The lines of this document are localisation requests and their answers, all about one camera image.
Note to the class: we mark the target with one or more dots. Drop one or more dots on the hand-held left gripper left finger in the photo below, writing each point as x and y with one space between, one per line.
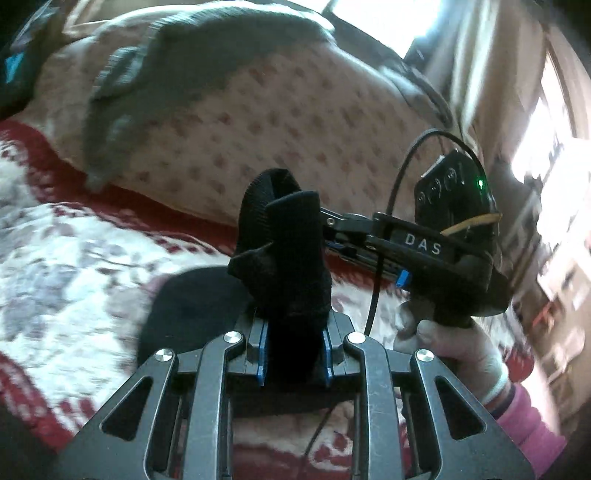
262 357

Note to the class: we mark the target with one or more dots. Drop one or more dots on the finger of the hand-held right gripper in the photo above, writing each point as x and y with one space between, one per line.
351 219
351 251

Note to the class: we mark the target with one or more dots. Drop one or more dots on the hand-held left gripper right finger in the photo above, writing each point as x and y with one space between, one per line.
327 357

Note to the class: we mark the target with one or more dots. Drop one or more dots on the black pants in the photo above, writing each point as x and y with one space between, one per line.
286 258

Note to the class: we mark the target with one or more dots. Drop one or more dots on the person's right forearm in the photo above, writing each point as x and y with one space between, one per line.
531 429

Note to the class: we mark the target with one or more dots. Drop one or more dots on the person's right hand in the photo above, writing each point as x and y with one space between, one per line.
461 353

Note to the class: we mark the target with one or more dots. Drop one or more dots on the floral beige pillow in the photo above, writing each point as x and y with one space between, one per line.
277 115

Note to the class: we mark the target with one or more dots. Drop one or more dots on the cluttered shelf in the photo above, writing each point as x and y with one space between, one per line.
568 300

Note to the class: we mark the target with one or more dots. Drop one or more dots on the bright window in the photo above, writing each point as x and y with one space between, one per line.
549 120
378 23

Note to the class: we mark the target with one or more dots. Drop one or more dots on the red and white floral blanket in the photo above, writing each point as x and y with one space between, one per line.
69 277

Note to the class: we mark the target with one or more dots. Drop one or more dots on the grey cloth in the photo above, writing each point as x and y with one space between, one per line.
184 69

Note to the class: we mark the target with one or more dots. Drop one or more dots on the dark cloth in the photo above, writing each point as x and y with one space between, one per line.
18 443

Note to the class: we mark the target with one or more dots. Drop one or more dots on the dark bag with teal print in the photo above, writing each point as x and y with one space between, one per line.
18 78

